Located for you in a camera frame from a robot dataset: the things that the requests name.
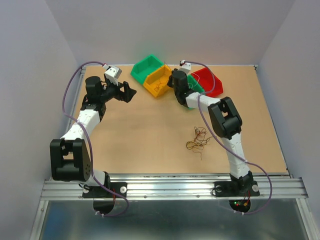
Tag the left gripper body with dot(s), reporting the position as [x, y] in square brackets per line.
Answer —
[111, 91]

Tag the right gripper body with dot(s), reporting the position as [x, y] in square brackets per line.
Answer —
[170, 83]

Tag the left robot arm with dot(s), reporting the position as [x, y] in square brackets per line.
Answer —
[71, 155]

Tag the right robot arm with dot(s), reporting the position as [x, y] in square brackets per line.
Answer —
[226, 123]

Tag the yellow bin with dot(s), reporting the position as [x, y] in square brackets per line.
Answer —
[156, 82]

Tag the near green bin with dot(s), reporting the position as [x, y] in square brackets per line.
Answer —
[195, 83]

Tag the green bin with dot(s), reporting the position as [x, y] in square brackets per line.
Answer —
[195, 83]
[145, 67]

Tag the far green bin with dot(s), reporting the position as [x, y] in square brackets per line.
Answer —
[145, 67]

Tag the red bin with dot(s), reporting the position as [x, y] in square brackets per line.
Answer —
[203, 78]

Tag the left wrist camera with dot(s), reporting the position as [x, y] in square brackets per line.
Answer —
[112, 73]

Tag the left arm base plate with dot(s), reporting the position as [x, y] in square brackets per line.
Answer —
[97, 192]

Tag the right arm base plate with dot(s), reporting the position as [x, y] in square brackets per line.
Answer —
[224, 189]

